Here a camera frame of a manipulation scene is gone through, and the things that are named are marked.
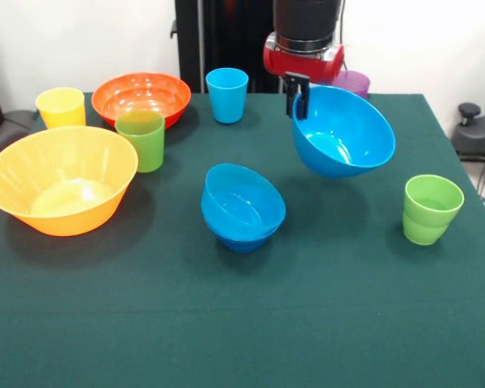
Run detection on dark green tablecloth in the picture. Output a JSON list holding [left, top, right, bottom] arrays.
[[0, 91, 485, 388]]

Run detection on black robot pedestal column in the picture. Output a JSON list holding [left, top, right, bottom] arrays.
[[170, 0, 292, 95]]

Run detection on ridged green cup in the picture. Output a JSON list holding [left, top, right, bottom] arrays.
[[402, 174, 466, 247]]

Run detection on small light blue bowl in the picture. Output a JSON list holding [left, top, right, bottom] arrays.
[[200, 162, 287, 239]]

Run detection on light blue cup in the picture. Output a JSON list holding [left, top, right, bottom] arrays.
[[205, 67, 250, 124]]

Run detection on grey black stand base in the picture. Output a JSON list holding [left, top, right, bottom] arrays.
[[0, 108, 40, 162], [450, 102, 485, 162]]

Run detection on black hanging cable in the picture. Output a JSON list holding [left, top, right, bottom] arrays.
[[338, 0, 351, 72]]

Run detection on yellow cup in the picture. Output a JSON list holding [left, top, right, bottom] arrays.
[[35, 86, 86, 130]]

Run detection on smooth green cup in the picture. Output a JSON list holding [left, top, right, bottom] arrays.
[[114, 109, 166, 174]]

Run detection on large blue bowl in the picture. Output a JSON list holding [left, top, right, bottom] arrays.
[[291, 85, 397, 179]]

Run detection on purple cup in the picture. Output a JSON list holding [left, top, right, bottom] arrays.
[[331, 70, 372, 100]]

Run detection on red-orange bowl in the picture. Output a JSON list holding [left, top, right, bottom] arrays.
[[91, 72, 192, 130]]

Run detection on large yellow-orange bowl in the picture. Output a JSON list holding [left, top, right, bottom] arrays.
[[0, 125, 140, 238]]

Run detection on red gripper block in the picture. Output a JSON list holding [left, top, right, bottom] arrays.
[[263, 32, 346, 120]]

